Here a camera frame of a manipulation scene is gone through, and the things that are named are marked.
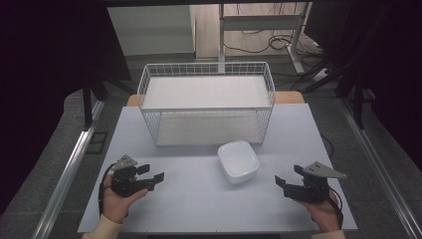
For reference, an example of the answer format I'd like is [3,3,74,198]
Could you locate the black cable loop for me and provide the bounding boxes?
[319,133,335,159]

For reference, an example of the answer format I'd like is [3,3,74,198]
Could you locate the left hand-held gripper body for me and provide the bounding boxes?
[109,154,144,198]

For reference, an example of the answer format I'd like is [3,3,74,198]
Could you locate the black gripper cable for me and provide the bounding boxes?
[326,185,344,230]
[98,162,116,217]

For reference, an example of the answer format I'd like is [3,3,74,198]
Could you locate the white square bowl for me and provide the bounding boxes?
[217,139,261,185]

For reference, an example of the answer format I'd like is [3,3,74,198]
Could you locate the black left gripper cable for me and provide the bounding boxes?
[98,162,116,217]

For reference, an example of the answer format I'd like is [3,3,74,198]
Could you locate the black floor frame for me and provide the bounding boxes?
[85,130,109,155]

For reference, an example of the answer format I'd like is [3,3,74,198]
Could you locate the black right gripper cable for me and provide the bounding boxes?
[326,185,344,230]

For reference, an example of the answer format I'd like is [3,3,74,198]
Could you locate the white power strip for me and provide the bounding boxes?
[312,67,333,83]

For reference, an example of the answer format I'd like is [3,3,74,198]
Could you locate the person's left hand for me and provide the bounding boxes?
[102,182,149,225]

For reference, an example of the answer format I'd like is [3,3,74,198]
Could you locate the black stand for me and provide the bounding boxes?
[81,74,133,131]
[300,3,399,130]

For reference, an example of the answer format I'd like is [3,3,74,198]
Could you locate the white panel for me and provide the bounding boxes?
[106,4,197,57]

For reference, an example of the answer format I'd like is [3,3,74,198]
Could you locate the person's right hand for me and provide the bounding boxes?
[296,189,343,233]

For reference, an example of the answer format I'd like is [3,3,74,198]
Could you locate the white wire rack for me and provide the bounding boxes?
[136,61,277,148]

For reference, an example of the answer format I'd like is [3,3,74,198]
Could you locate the black floor cables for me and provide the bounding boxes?
[222,29,332,93]

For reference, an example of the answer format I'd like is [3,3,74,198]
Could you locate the aluminium rail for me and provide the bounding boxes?
[31,99,106,239]
[337,97,422,239]

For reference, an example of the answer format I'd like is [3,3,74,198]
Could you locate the wooden table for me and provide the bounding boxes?
[126,91,306,108]

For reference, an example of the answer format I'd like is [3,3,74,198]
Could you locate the white metal desk frame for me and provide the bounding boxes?
[217,2,313,75]

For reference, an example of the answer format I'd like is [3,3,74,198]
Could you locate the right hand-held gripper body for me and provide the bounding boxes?
[283,160,348,204]

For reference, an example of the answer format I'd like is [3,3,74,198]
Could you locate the dark curtain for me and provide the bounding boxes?
[0,0,132,217]
[303,0,422,163]

